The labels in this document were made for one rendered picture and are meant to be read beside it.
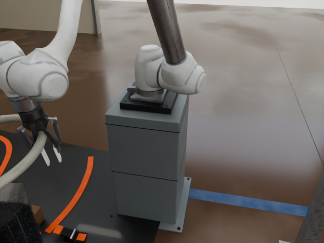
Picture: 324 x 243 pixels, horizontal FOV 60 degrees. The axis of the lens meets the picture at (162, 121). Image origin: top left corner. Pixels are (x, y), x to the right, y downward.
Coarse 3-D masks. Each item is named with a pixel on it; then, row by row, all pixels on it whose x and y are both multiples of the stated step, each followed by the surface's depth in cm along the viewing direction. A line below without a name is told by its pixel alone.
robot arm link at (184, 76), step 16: (160, 0) 101; (160, 16) 107; (176, 16) 111; (160, 32) 113; (176, 32) 114; (176, 48) 120; (176, 64) 126; (192, 64) 129; (160, 80) 139; (176, 80) 130; (192, 80) 129
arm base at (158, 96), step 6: (132, 90) 157; (138, 90) 151; (162, 90) 153; (132, 96) 152; (138, 96) 151; (144, 96) 150; (150, 96) 150; (156, 96) 150; (162, 96) 152; (156, 102) 150; (162, 102) 149
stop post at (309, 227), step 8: (320, 184) 134; (320, 192) 132; (312, 200) 142; (320, 200) 132; (312, 208) 139; (320, 208) 134; (312, 216) 138; (320, 216) 137; (304, 224) 148; (312, 224) 141; (320, 224) 139; (304, 232) 146; (312, 232) 144; (320, 232) 142; (296, 240) 158; (304, 240) 148; (312, 240) 146
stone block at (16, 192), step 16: (0, 192) 118; (16, 192) 127; (0, 208) 113; (16, 208) 122; (32, 208) 144; (0, 224) 115; (16, 224) 123; (32, 224) 134; (0, 240) 116; (16, 240) 125; (32, 240) 136
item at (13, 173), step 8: (0, 120) 111; (8, 120) 110; (16, 120) 109; (40, 136) 94; (40, 144) 91; (32, 152) 87; (40, 152) 90; (24, 160) 84; (32, 160) 86; (16, 168) 82; (24, 168) 83; (8, 176) 79; (16, 176) 81; (0, 184) 78
